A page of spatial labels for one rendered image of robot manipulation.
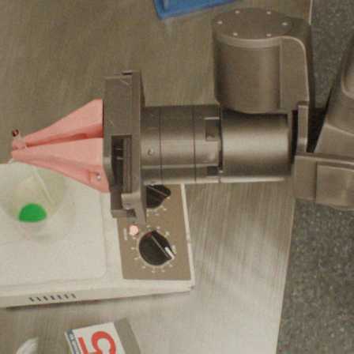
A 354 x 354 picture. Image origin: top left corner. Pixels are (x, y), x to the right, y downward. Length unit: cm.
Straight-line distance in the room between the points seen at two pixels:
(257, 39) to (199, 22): 41
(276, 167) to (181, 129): 7
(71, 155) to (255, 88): 14
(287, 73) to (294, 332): 108
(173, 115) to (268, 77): 8
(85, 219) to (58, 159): 19
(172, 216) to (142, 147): 25
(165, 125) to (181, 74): 33
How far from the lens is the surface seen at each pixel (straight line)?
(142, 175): 67
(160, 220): 90
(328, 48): 186
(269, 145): 66
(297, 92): 64
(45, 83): 101
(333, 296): 170
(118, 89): 67
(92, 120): 67
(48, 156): 68
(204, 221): 94
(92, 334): 90
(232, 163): 67
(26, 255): 86
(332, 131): 64
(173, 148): 66
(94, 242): 85
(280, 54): 63
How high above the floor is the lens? 166
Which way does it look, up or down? 72 degrees down
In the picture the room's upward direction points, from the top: 5 degrees counter-clockwise
